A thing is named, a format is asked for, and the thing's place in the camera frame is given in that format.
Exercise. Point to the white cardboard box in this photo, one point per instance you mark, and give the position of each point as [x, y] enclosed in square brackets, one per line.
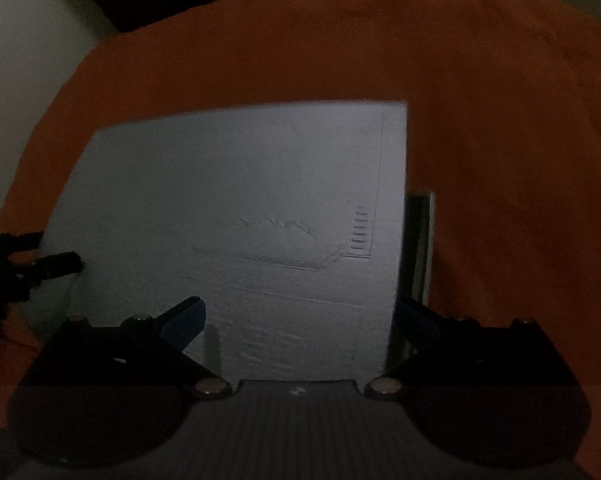
[205, 200]

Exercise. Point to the black flat white-edged object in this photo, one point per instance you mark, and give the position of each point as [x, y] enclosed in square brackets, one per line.
[419, 245]

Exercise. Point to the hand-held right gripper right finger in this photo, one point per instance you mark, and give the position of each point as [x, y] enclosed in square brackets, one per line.
[416, 321]

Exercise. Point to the orange tablecloth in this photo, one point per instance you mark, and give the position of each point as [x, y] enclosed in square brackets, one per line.
[505, 110]

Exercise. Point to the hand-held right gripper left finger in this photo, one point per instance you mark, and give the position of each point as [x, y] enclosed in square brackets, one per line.
[186, 321]

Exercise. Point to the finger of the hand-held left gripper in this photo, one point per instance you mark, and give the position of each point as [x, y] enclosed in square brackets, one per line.
[15, 242]
[55, 265]

